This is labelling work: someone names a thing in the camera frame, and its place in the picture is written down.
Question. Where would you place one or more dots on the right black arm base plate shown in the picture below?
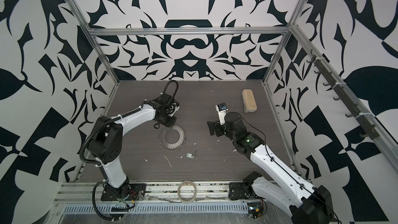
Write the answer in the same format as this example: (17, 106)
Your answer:
(244, 190)

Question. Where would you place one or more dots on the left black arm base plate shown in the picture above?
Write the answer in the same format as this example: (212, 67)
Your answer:
(126, 191)

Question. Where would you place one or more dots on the black wall hook rail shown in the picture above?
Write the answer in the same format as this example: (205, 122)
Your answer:
(345, 94)

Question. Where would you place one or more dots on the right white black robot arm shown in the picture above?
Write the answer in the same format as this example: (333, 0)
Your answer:
(303, 202)

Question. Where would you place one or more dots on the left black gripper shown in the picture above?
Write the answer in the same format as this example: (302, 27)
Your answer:
(171, 123)

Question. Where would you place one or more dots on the mint green key tag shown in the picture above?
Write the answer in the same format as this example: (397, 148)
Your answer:
(189, 155)

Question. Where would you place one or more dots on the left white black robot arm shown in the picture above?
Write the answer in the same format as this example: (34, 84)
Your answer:
(105, 140)

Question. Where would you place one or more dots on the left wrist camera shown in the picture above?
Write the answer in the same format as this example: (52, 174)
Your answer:
(168, 101)

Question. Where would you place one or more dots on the beige sponge block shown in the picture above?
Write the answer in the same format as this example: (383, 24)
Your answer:
(249, 101)

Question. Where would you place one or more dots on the small electronics board right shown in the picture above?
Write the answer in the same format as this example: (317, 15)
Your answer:
(256, 209)

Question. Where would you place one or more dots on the white slotted cable duct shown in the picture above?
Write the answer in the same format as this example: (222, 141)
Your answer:
(176, 208)

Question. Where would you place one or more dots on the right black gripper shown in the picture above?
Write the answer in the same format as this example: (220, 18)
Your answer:
(212, 125)

